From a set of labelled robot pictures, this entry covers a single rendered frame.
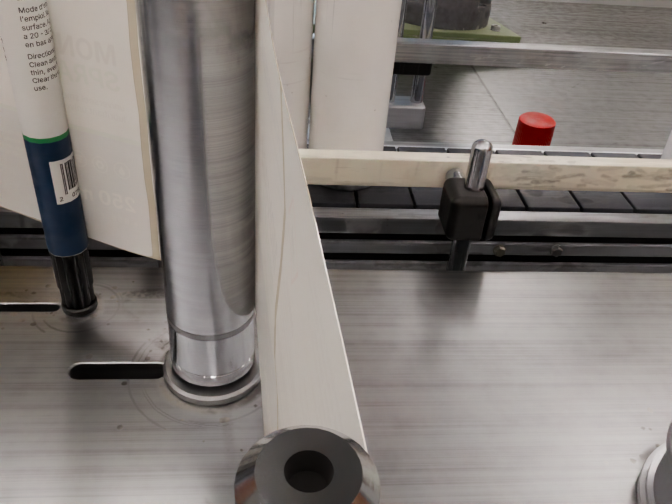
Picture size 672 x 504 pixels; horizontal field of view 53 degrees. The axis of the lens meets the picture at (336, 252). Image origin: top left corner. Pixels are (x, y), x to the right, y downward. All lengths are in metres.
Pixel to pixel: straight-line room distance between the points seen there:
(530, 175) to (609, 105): 0.37
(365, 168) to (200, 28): 0.23
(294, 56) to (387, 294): 0.16
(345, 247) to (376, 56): 0.12
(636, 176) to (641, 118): 0.31
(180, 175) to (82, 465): 0.13
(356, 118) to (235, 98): 0.21
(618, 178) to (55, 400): 0.36
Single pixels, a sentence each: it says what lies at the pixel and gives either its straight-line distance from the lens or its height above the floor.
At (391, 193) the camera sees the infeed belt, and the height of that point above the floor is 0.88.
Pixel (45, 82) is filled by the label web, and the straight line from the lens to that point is 0.30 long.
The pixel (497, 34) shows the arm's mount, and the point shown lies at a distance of 0.88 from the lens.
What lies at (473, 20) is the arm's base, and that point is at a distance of 0.88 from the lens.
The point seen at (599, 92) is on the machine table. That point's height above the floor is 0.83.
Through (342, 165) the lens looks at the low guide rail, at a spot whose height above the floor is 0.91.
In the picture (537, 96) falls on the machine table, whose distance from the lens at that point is 0.80.
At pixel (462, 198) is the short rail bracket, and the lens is 0.39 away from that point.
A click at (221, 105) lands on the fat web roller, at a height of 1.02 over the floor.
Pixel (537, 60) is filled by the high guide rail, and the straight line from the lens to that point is 0.51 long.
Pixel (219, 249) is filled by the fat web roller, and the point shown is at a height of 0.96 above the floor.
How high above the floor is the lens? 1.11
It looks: 36 degrees down
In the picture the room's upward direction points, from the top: 5 degrees clockwise
